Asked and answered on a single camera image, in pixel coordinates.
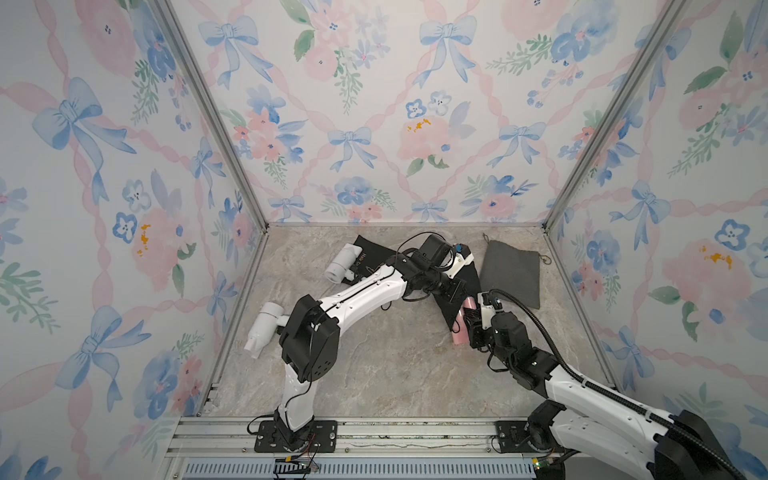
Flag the pink folding hair dryer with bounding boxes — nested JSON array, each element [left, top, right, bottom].
[[451, 297, 480, 346]]

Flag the plain black drawstring pouch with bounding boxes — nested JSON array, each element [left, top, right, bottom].
[[432, 264, 481, 333]]

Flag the black pouch with gold logo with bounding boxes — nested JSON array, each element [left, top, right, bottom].
[[342, 236, 395, 285]]

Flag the white hair dryer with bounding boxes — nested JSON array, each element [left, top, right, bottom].
[[324, 243, 363, 284], [244, 302, 289, 359]]

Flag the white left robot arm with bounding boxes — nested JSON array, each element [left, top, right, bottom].
[[274, 232, 479, 435]]

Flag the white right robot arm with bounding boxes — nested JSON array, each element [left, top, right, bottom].
[[457, 309, 744, 479]]

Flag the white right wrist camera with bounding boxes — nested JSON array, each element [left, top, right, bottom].
[[477, 292, 503, 330]]

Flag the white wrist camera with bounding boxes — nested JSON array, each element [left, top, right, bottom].
[[444, 244, 474, 279], [477, 292, 503, 330]]

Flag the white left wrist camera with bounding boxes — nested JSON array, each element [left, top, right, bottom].
[[444, 244, 474, 279]]

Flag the grey fabric drawstring pouch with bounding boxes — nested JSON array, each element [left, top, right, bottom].
[[479, 236, 552, 310]]

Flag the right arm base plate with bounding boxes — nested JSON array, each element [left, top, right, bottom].
[[494, 420, 538, 454]]

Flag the black corrugated cable conduit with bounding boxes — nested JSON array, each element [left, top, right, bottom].
[[488, 289, 748, 480]]

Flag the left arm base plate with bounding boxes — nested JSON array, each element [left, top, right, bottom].
[[254, 419, 338, 454]]

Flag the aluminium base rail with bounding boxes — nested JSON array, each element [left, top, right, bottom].
[[152, 416, 661, 480]]

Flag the aluminium corner post right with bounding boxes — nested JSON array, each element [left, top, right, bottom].
[[542, 0, 690, 239]]

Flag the aluminium corner post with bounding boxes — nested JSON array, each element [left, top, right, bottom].
[[148, 0, 269, 234], [542, 0, 690, 239]]

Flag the aluminium corner post left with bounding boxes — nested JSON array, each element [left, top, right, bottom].
[[148, 0, 269, 234]]

